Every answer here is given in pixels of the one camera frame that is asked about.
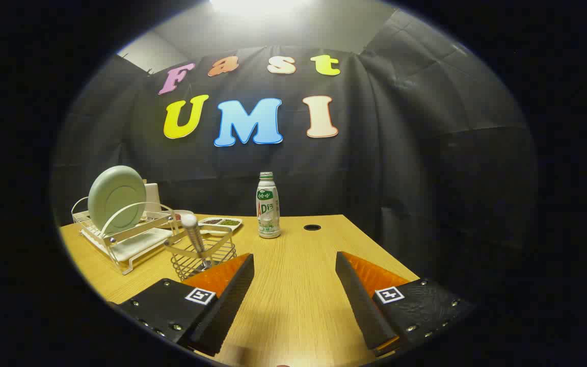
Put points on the white drink bottle green label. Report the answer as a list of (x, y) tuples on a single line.
[(268, 214)]

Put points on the pale green plate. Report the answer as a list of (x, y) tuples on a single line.
[(115, 199)]

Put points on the white toaster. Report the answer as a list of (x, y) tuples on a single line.
[(152, 196)]

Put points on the beige round dish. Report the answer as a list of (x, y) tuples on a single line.
[(180, 213)]

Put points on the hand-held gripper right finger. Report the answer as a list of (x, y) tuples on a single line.
[(362, 306)]

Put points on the white divided sauce dish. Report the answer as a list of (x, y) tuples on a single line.
[(220, 223)]

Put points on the black backdrop cloth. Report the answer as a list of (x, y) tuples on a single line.
[(375, 178)]

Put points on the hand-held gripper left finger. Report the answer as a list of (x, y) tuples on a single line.
[(222, 306)]

